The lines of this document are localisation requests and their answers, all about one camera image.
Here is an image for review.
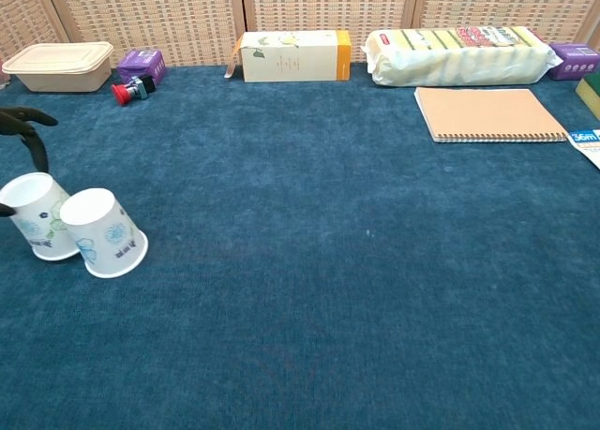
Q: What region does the purple tissue pack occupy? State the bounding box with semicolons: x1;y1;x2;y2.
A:
116;49;167;84
547;42;600;82

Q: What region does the red emergency stop button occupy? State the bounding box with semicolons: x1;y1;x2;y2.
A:
111;75;156;108

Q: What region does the woven folding screen panel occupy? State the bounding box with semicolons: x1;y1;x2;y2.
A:
42;0;247;68
239;0;421;65
412;0;600;47
0;0;71;64

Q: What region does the paper cup with green flower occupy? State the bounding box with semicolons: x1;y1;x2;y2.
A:
0;171;82;262

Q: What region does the brown spiral notebook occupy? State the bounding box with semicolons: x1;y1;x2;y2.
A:
413;87;571;144

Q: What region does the blue and white package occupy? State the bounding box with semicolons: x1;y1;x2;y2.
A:
565;128;600;171

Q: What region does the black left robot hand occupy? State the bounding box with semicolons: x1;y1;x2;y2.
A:
0;106;60;218

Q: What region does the paper cup with blue flowers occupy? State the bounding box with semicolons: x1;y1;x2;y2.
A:
59;188;150;279

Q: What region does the blue carpet table cover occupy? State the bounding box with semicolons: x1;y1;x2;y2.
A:
0;62;600;430

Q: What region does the beige lidded food container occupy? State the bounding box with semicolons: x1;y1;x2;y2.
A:
1;41;114;94

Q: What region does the pack of yellow sponges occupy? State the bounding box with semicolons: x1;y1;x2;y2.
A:
360;25;563;88

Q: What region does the cream floral carton with orange end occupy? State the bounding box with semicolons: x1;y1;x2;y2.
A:
223;29;353;83

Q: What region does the green and yellow sponge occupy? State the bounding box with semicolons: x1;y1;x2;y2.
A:
575;71;600;118

